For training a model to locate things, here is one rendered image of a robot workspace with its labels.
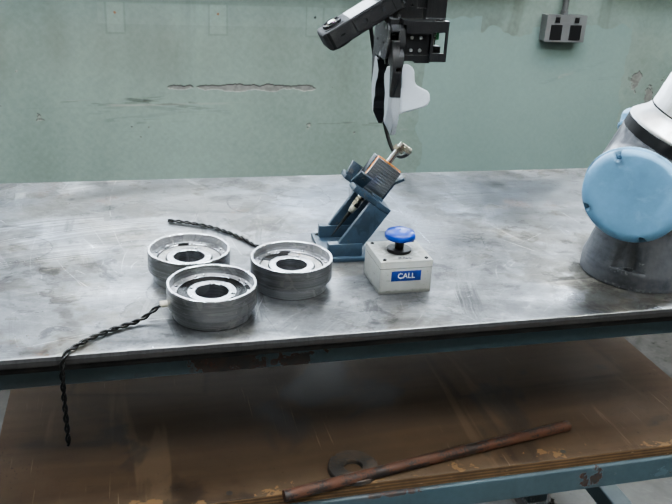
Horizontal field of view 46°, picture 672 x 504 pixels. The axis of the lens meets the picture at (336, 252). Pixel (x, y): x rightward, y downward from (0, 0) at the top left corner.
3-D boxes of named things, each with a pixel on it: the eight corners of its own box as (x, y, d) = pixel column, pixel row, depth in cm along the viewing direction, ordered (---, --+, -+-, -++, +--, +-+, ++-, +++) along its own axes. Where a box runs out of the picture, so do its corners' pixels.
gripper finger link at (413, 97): (432, 135, 104) (433, 63, 102) (389, 135, 102) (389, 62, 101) (424, 134, 107) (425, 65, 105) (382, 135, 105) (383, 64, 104)
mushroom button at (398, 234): (387, 271, 101) (390, 235, 99) (378, 259, 104) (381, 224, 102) (417, 269, 102) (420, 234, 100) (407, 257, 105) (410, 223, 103)
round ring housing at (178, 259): (143, 264, 105) (141, 236, 103) (220, 257, 109) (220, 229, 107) (154, 298, 96) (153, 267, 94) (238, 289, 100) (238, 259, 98)
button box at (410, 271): (378, 295, 100) (381, 260, 98) (363, 272, 106) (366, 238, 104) (438, 291, 102) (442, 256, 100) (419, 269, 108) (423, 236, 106)
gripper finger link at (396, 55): (404, 97, 101) (404, 26, 99) (392, 97, 100) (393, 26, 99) (393, 98, 105) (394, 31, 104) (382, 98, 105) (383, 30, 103)
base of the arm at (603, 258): (648, 247, 120) (662, 186, 116) (715, 290, 107) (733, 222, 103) (560, 252, 116) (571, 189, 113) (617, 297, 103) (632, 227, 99)
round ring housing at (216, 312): (244, 289, 100) (245, 260, 98) (266, 328, 90) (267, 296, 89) (161, 298, 96) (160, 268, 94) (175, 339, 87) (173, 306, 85)
